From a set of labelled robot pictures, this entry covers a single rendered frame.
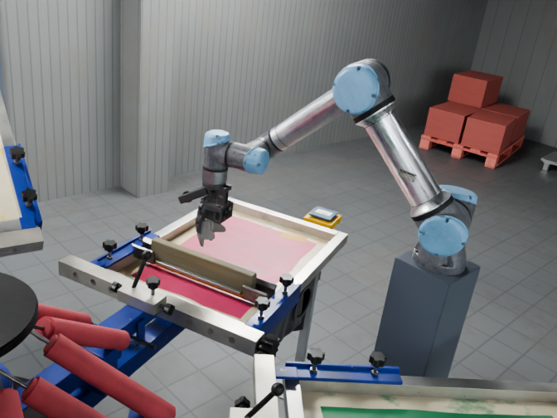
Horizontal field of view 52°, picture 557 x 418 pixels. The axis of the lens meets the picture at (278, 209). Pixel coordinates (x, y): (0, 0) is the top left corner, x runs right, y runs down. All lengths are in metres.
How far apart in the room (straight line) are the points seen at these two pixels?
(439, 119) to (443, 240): 5.73
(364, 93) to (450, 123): 5.73
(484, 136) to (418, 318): 5.42
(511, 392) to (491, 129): 5.49
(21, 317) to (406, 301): 1.05
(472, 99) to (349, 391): 6.40
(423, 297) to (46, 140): 3.52
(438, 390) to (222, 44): 4.20
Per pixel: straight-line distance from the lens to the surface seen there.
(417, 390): 1.57
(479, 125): 6.99
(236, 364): 3.06
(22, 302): 1.15
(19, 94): 4.47
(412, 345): 1.75
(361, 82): 1.39
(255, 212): 2.35
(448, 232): 1.45
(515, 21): 8.84
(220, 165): 1.65
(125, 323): 1.55
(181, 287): 1.85
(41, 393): 1.10
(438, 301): 1.64
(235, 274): 1.76
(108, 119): 4.81
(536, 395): 1.71
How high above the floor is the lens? 1.95
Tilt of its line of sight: 24 degrees down
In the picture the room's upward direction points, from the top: 7 degrees clockwise
